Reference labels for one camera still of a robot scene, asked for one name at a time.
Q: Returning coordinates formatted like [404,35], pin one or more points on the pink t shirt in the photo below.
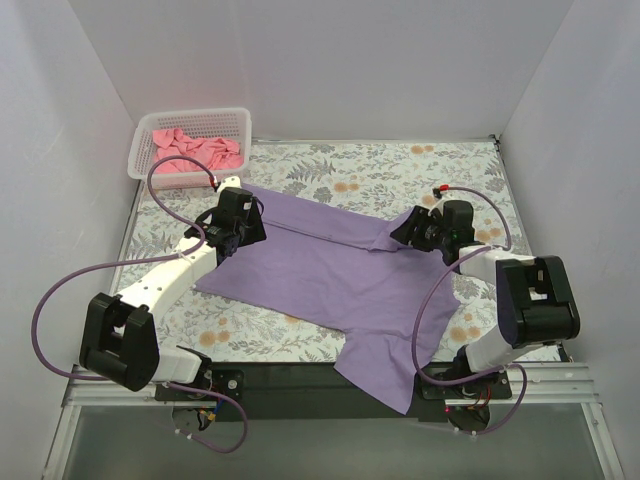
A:
[216,153]

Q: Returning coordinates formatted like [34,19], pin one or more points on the white plastic basket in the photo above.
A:
[228,123]

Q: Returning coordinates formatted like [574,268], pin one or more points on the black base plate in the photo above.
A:
[316,391]

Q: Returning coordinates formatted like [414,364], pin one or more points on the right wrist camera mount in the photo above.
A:
[439,194]

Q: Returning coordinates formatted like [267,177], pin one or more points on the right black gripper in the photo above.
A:
[417,230]

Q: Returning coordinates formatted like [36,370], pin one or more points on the purple t shirt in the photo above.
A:
[342,270]

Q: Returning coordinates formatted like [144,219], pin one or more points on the floral table mat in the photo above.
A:
[377,179]

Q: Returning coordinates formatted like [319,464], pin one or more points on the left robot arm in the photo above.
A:
[119,339]

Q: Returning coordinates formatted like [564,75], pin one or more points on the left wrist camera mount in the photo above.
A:
[220,185]

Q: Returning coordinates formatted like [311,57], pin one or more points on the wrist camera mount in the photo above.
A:
[439,194]
[220,185]

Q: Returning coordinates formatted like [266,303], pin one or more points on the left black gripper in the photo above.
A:
[250,226]

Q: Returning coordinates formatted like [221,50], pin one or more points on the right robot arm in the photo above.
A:
[535,303]

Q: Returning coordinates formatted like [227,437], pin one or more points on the aluminium rail frame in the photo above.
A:
[547,383]

